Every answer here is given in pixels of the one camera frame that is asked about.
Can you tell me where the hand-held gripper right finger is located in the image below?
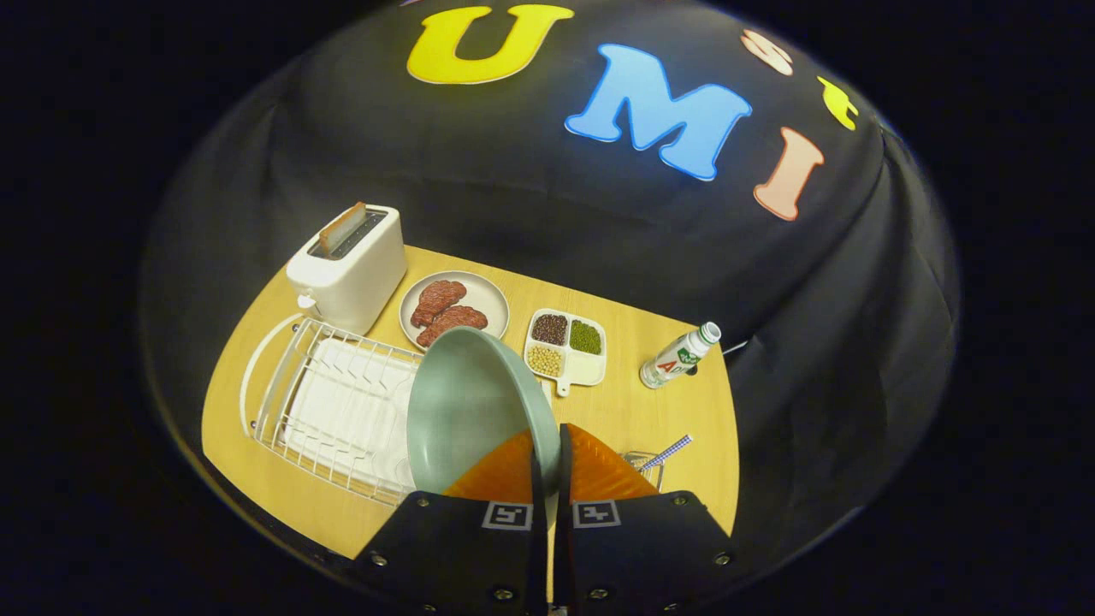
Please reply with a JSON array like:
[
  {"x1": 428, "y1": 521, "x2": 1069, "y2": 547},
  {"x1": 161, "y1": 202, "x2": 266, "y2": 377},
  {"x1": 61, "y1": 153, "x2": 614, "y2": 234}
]
[{"x1": 554, "y1": 423, "x2": 737, "y2": 616}]

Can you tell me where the black backdrop cloth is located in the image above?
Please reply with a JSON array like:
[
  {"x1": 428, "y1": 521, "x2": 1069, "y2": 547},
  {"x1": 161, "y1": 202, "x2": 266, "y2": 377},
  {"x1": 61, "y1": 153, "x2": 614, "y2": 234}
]
[{"x1": 141, "y1": 0, "x2": 961, "y2": 591}]

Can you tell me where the white green drink bottle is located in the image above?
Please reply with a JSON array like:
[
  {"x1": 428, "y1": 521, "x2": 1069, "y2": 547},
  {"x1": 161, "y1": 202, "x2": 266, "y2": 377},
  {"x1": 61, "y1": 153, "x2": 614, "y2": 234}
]
[{"x1": 639, "y1": 322, "x2": 722, "y2": 390}]

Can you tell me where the brown meat piece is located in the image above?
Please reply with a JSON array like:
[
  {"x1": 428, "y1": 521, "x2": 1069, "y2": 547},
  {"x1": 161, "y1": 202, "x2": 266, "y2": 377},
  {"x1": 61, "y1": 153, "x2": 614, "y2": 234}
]
[
  {"x1": 416, "y1": 305, "x2": 489, "y2": 347},
  {"x1": 410, "y1": 280, "x2": 468, "y2": 329}
]

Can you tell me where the white compartment dish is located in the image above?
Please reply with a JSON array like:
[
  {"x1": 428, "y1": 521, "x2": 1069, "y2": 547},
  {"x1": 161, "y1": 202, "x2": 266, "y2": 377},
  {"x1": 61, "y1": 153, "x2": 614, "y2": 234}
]
[{"x1": 523, "y1": 308, "x2": 607, "y2": 398}]

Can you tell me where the white toaster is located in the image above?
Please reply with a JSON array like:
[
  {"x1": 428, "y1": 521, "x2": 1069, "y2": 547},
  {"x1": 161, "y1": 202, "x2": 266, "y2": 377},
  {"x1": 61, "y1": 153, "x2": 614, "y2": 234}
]
[{"x1": 286, "y1": 204, "x2": 408, "y2": 336}]

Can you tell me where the white wire dish rack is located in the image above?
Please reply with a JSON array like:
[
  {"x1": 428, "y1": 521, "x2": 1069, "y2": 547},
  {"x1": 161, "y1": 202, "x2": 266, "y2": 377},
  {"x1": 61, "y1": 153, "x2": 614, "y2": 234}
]
[{"x1": 240, "y1": 313, "x2": 429, "y2": 507}]

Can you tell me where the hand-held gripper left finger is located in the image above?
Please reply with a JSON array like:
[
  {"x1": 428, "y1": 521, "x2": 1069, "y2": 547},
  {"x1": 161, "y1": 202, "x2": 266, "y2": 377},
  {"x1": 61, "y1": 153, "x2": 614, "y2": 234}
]
[{"x1": 355, "y1": 428, "x2": 548, "y2": 616}]

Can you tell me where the pale green plate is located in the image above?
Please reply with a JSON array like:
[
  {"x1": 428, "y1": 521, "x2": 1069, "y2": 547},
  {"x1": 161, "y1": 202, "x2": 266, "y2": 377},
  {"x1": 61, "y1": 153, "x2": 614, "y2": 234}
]
[{"x1": 406, "y1": 326, "x2": 563, "y2": 495}]

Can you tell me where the metal wire basket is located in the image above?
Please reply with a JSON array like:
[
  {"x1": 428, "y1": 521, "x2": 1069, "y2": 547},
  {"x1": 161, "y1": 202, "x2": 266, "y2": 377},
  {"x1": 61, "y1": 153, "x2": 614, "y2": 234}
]
[{"x1": 620, "y1": 451, "x2": 666, "y2": 493}]

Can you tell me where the toast slice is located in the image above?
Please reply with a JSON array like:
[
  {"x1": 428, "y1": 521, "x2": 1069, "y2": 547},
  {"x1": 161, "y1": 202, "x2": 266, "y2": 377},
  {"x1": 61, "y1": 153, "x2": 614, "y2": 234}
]
[{"x1": 318, "y1": 201, "x2": 369, "y2": 254}]

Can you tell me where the beige round plate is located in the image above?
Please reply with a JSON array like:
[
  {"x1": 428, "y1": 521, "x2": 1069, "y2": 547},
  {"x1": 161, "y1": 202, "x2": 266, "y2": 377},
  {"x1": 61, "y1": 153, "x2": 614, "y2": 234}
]
[{"x1": 399, "y1": 270, "x2": 511, "y2": 352}]

